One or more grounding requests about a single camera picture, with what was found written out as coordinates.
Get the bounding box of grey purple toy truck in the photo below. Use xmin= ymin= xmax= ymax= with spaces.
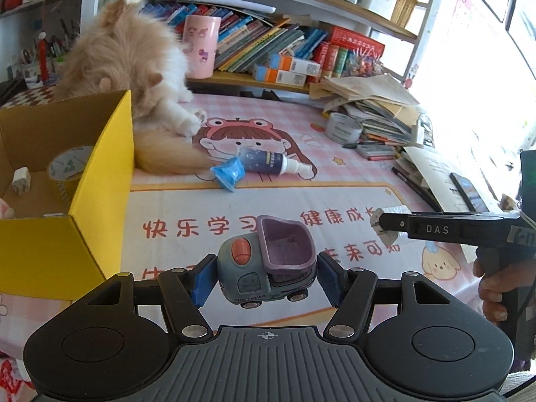
xmin=217 ymin=215 xmax=317 ymax=310

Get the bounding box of white staples box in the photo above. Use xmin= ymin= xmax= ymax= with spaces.
xmin=370 ymin=205 xmax=411 ymax=246

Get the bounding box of dark blue spray bottle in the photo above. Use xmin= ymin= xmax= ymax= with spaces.
xmin=236 ymin=147 xmax=313 ymax=178

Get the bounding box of yellow tape roll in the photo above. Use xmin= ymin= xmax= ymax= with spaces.
xmin=45 ymin=145 xmax=95 ymax=211

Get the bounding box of white power adapter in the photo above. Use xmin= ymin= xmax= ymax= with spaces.
xmin=12 ymin=166 xmax=32 ymax=195

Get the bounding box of pink plush pig toy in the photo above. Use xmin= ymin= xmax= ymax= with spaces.
xmin=0 ymin=199 xmax=14 ymax=220

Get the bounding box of person right hand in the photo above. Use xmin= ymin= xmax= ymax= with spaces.
xmin=472 ymin=259 xmax=521 ymax=325

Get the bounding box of black smartphone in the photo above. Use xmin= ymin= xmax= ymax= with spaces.
xmin=450 ymin=173 xmax=489 ymax=213

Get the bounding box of white paper sheet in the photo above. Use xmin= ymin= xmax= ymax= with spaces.
xmin=403 ymin=145 xmax=521 ymax=261

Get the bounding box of blue plastic wrapper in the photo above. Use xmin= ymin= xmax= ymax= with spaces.
xmin=210 ymin=157 xmax=245 ymax=192

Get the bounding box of stack of papers and books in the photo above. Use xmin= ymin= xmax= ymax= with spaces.
xmin=309 ymin=74 xmax=435 ymax=148

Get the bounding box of yellow cardboard box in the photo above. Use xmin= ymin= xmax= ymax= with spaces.
xmin=1 ymin=91 xmax=134 ymax=300

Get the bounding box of red box on books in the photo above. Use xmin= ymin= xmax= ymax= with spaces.
xmin=328 ymin=26 xmax=385 ymax=58

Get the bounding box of orange white medicine box lower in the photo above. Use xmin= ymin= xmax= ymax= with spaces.
xmin=253 ymin=64 xmax=306 ymax=87

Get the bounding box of orange white medicine box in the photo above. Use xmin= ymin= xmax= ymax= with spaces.
xmin=253 ymin=64 xmax=306 ymax=87
xmin=268 ymin=54 xmax=322 ymax=77

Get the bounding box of orange white medicine box upper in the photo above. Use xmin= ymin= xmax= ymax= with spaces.
xmin=268 ymin=54 xmax=322 ymax=77

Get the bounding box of wooden chess board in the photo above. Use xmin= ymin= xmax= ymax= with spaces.
xmin=1 ymin=86 xmax=55 ymax=109

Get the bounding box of orange fluffy cat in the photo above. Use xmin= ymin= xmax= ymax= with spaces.
xmin=55 ymin=0 xmax=214 ymax=175

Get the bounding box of pink cartoon cup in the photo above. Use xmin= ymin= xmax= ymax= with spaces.
xmin=182 ymin=15 xmax=221 ymax=79

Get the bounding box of white wooden bookshelf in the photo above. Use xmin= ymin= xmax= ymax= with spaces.
xmin=1 ymin=0 xmax=440 ymax=81

